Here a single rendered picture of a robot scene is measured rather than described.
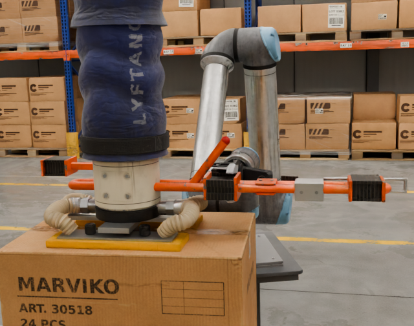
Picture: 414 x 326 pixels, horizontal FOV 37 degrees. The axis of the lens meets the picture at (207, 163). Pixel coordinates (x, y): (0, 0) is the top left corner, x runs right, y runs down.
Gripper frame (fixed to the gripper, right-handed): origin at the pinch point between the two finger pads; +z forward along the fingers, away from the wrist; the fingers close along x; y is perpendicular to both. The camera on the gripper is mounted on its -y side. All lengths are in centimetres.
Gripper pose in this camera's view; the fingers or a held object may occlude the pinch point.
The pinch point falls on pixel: (231, 186)
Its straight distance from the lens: 155.4
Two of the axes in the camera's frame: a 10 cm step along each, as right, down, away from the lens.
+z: -2.2, 1.9, -9.6
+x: -0.3, -9.8, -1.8
